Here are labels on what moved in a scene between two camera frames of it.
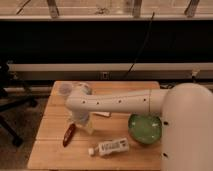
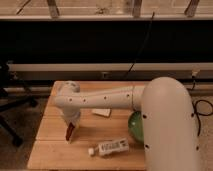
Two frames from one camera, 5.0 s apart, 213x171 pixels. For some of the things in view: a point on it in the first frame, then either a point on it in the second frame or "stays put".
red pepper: (69, 135) stays put
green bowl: (145, 128) stays put
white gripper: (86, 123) → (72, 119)
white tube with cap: (119, 145) stays put
